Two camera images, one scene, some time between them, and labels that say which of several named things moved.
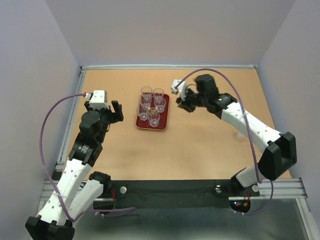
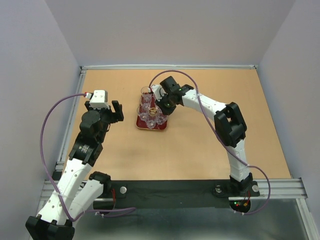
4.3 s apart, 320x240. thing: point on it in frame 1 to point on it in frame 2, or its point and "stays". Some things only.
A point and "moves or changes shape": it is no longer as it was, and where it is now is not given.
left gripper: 117,115 stays
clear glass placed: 239,135 moves or changes shape
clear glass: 146,92 stays
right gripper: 184,104 to 167,111
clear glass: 143,111 stays
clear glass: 145,102 stays
